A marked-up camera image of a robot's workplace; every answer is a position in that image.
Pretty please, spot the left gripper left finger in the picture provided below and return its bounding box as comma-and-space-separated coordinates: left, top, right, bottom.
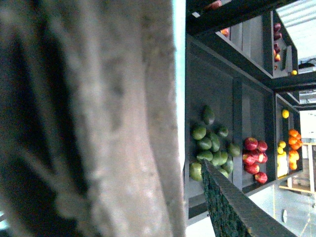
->
0, 0, 186, 237

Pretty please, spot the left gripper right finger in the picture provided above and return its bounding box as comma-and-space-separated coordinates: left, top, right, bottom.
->
201, 160, 295, 237

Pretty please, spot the light blue plastic basket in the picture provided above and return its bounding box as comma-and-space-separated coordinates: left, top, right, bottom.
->
172, 0, 186, 170

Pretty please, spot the yellow lemon top shelf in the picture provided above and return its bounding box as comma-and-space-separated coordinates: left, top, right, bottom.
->
281, 109, 289, 119

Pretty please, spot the red apple front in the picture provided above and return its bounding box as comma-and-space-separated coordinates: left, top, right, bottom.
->
254, 172, 268, 184

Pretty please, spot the red apple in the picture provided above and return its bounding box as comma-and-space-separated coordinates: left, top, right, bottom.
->
254, 172, 268, 184
244, 137, 258, 151

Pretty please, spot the red apple middle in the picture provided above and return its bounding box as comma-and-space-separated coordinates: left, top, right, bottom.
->
244, 137, 258, 151

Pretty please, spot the green lime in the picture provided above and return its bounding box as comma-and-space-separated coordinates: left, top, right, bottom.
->
217, 126, 229, 138

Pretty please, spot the orange pile lower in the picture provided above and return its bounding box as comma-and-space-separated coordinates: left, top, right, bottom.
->
289, 150, 300, 170

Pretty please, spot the orange pile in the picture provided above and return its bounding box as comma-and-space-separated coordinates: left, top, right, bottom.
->
289, 150, 300, 170
288, 129, 303, 150

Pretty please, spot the orange pile upper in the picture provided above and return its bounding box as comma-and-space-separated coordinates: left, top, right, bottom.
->
288, 129, 303, 150

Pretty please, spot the green avocado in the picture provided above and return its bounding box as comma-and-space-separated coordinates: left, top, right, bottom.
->
202, 105, 215, 125

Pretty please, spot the black produce display stand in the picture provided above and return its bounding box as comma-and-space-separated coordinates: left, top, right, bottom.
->
184, 0, 316, 227

